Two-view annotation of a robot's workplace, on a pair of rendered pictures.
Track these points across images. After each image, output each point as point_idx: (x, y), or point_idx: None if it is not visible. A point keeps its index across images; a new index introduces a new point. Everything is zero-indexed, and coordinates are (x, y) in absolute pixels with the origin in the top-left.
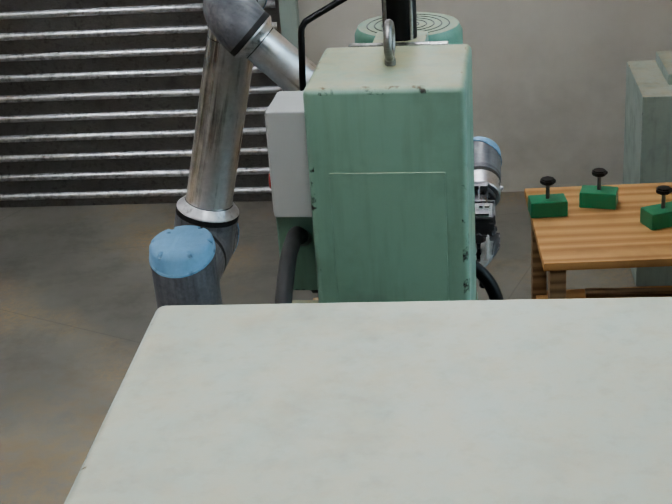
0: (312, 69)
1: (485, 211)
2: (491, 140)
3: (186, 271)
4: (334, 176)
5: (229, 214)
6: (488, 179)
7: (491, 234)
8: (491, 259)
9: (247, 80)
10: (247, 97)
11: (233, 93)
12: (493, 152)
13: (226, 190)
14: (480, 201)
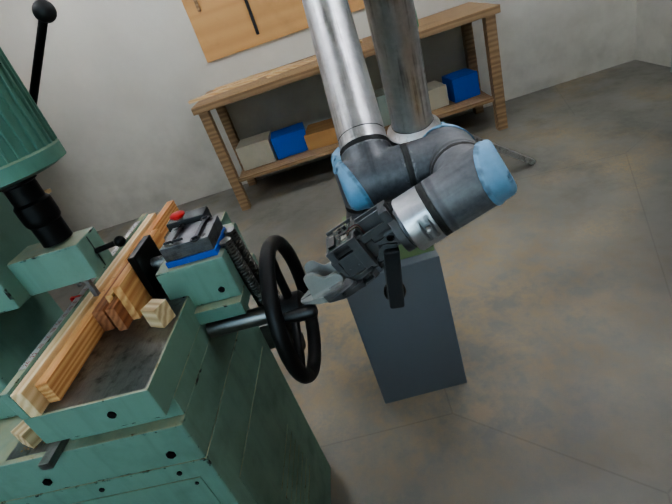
0: (314, 3)
1: (331, 243)
2: (489, 153)
3: (334, 170)
4: None
5: (405, 138)
6: (401, 207)
7: (345, 276)
8: (323, 302)
9: (383, 9)
10: (395, 28)
11: (373, 22)
12: (465, 173)
13: (399, 116)
14: (348, 228)
